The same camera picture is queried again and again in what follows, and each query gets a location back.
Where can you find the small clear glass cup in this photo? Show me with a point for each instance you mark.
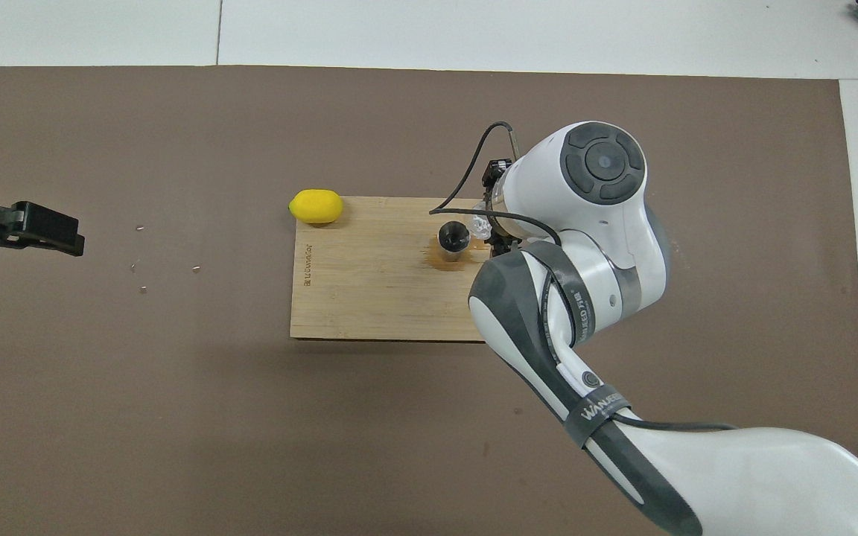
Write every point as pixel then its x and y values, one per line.
pixel 481 223

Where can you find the steel cocktail jigger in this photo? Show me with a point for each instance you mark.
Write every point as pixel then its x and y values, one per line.
pixel 453 237

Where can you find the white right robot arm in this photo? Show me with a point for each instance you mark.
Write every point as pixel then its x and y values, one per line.
pixel 600 223

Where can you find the wooden cutting board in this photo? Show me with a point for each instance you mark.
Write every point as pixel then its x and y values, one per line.
pixel 384 298

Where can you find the yellow lemon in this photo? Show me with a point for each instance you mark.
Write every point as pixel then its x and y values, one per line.
pixel 317 207

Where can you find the brown table mat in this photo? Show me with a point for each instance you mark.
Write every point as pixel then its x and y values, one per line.
pixel 250 432

